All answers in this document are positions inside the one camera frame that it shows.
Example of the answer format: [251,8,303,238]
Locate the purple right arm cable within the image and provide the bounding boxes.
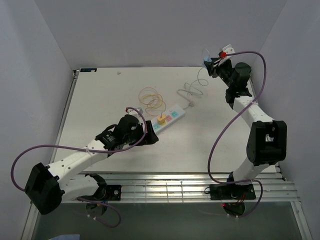
[199,50,267,219]

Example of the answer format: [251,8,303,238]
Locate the blue right corner label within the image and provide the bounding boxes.
[231,67,246,73]

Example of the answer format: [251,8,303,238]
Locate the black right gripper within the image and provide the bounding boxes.
[203,58,234,89]

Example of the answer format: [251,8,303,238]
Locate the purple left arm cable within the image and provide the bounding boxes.
[11,106,148,228]

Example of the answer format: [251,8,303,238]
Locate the blue charger plug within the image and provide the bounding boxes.
[202,56,212,68]

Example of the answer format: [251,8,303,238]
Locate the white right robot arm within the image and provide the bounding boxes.
[204,58,287,199]

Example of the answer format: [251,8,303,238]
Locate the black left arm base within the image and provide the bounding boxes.
[83,184,122,217]

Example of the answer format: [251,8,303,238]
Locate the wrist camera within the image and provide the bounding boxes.
[125,107,143,118]
[218,44,235,65]

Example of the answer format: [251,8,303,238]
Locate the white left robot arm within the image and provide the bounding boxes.
[24,114,159,215]

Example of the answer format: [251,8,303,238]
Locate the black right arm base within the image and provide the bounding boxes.
[204,184,256,217]

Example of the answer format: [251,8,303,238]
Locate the yellow charger cable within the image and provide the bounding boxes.
[139,92,166,117]

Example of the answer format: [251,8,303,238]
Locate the white multicolour power strip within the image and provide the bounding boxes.
[151,104,186,135]

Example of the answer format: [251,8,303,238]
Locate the white power strip cord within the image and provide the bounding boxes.
[176,82,205,110]

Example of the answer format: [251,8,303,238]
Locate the aluminium rail frame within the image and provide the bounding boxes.
[33,67,312,240]

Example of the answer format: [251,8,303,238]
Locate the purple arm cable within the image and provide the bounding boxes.
[11,106,148,228]
[199,50,267,219]

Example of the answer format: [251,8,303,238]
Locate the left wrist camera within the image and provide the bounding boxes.
[125,107,143,118]

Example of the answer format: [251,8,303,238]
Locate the blue left corner label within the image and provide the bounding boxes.
[80,68,97,73]

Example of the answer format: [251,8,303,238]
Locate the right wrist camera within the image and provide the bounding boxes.
[218,44,235,65]

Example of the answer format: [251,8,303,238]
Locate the blue corner label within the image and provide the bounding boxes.
[231,67,246,73]
[80,68,97,73]

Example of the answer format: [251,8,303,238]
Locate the yellow charger plug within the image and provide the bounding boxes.
[157,114,166,126]

